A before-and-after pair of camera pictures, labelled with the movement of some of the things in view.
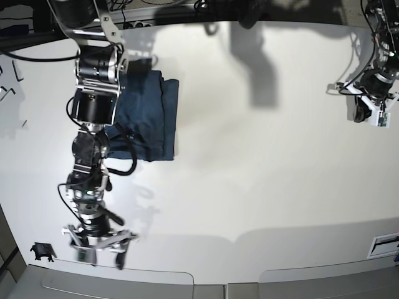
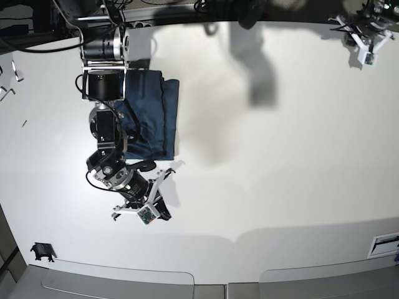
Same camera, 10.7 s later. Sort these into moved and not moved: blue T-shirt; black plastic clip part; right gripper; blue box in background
Moved: right gripper
Not moved: black plastic clip part; blue box in background; blue T-shirt
